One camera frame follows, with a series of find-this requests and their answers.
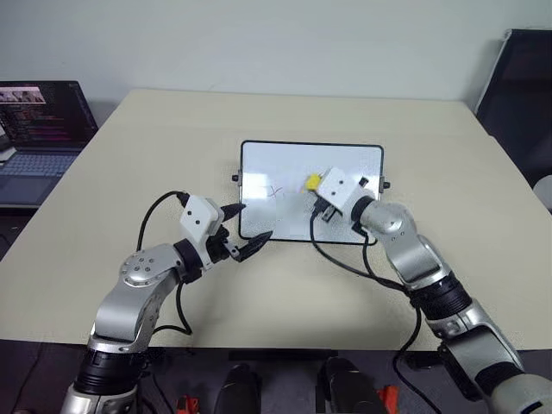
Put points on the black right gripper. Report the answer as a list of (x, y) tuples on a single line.
[(327, 212)]

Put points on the black office chair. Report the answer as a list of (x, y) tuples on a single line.
[(522, 103)]

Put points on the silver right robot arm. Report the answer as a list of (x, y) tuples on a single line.
[(414, 254)]

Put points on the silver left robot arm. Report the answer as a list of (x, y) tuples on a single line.
[(129, 302)]

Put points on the yellow whiteboard eraser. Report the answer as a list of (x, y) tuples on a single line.
[(311, 183)]

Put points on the white rounded object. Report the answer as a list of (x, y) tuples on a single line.
[(544, 193)]

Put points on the small orange object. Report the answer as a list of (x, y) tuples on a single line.
[(187, 405), (387, 400)]

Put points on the dark rounded robot foot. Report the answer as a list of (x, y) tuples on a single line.
[(347, 386), (239, 390)]

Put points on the open grey laptop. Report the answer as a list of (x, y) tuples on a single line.
[(39, 129)]

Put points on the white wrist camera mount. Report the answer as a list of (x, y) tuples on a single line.
[(199, 217), (335, 190)]

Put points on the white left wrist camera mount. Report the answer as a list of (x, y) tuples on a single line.
[(199, 217)]

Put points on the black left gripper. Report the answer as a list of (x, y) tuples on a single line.
[(219, 248)]

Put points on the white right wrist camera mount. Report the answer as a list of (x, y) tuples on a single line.
[(335, 190)]

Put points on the black-framed small whiteboard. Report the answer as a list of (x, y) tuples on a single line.
[(293, 172)]

